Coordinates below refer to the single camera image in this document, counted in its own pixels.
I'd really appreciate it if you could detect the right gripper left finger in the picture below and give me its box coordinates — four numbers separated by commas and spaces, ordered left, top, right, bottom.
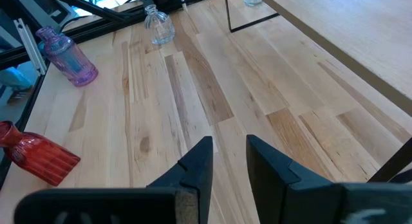
14, 136, 214, 224

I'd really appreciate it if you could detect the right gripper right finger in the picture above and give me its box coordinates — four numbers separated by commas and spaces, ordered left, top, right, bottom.
246, 135, 412, 224

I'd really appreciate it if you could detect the red ribbed square-base vase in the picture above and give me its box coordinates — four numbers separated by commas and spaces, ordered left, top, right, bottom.
0, 120, 81, 187

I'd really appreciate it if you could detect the pink ringed bottle vase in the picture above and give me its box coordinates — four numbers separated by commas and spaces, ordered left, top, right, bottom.
35, 26, 99, 88

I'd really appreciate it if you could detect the teal textured glass vase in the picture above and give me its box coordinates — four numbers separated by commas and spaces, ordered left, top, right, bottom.
37, 39, 48, 56

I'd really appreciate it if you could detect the silver aluminium bracket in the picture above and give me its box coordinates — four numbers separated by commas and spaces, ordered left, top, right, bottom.
12, 17, 48, 76

